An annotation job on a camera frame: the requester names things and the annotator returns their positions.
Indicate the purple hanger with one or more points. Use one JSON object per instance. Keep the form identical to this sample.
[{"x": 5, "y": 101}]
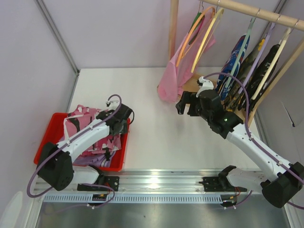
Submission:
[{"x": 256, "y": 59}]

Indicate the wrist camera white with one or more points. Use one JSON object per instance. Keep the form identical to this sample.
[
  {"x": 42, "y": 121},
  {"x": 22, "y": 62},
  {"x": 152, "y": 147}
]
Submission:
[
  {"x": 112, "y": 103},
  {"x": 204, "y": 84}
]

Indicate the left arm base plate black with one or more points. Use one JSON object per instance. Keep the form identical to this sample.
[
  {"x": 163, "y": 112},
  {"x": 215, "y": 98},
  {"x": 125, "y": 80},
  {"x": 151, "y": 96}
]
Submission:
[{"x": 109, "y": 181}]

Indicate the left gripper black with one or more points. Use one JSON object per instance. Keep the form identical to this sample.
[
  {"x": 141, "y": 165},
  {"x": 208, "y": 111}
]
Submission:
[{"x": 107, "y": 116}]

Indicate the black patterned trousers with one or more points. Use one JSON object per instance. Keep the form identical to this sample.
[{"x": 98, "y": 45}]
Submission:
[{"x": 259, "y": 74}]

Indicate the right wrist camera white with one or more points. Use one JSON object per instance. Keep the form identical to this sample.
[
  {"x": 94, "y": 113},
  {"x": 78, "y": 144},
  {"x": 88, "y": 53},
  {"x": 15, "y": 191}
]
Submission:
[{"x": 204, "y": 84}]

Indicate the red plastic bin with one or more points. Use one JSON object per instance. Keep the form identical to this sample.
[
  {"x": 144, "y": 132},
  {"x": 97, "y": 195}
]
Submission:
[{"x": 55, "y": 131}]

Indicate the blue patterned trousers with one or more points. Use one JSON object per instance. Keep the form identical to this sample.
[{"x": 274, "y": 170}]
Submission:
[{"x": 224, "y": 83}]

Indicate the mint green hanger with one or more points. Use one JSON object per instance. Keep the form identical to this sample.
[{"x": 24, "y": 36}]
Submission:
[{"x": 241, "y": 48}]

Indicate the pink camouflage trousers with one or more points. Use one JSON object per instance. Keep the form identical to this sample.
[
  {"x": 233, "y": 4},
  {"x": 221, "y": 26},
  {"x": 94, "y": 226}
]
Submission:
[{"x": 78, "y": 120}]

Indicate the white slotted cable duct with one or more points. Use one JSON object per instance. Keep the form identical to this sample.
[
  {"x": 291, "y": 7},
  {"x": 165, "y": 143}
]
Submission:
[{"x": 134, "y": 198}]

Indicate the yellow hanger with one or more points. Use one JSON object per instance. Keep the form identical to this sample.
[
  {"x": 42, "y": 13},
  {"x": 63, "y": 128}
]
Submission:
[{"x": 208, "y": 35}]

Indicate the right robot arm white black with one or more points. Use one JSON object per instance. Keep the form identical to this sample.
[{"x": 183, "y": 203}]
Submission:
[{"x": 281, "y": 180}]

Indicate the aluminium mounting rail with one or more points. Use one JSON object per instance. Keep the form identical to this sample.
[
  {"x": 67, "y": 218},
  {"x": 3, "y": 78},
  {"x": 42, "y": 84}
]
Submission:
[{"x": 161, "y": 181}]

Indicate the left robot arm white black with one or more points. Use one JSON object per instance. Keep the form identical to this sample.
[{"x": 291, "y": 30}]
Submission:
[{"x": 56, "y": 163}]

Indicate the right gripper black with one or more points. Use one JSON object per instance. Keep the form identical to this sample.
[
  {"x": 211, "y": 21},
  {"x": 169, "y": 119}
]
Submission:
[{"x": 190, "y": 104}]

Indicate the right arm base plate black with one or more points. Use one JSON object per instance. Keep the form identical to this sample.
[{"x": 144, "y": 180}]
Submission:
[{"x": 216, "y": 184}]

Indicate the orange hanger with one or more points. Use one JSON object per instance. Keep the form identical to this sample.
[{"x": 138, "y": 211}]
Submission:
[{"x": 194, "y": 32}]

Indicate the olive camouflage trousers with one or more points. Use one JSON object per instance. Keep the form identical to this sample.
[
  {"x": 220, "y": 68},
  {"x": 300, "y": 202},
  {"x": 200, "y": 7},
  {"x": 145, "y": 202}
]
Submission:
[{"x": 233, "y": 95}]

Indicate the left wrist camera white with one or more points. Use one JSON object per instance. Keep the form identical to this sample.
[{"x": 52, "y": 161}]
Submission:
[{"x": 112, "y": 103}]

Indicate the plain pink garment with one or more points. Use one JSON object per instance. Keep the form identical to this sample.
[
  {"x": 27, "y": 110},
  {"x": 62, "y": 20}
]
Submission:
[{"x": 174, "y": 78}]

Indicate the cream hanger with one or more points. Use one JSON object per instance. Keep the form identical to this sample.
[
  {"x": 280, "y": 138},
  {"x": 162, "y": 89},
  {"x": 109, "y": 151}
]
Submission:
[{"x": 282, "y": 43}]

